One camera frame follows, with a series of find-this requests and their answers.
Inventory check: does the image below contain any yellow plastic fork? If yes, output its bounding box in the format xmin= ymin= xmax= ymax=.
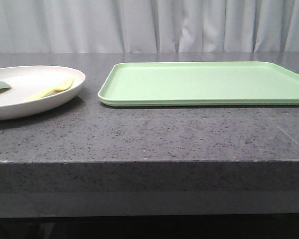
xmin=24 ymin=78 xmax=74 ymax=102

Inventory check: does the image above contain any white round plate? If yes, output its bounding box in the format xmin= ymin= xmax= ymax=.
xmin=0 ymin=66 xmax=86 ymax=120

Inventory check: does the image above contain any light green serving tray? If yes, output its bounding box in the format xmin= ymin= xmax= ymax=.
xmin=98 ymin=61 xmax=299 ymax=107

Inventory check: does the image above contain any white curtain backdrop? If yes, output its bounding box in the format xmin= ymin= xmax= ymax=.
xmin=0 ymin=0 xmax=299 ymax=53

